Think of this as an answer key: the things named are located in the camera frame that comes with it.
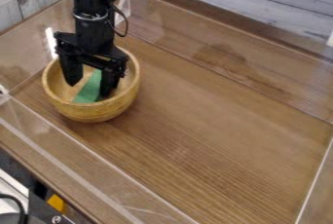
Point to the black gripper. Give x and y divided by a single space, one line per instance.
90 46

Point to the green rectangular block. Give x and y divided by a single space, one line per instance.
90 91

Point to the brown wooden bowl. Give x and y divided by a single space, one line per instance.
106 108

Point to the black device with yellow label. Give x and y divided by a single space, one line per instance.
41 213

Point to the clear acrylic corner bracket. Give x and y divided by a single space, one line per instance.
123 5
4 94

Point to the clear acrylic left corner bracket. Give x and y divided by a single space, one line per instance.
4 94

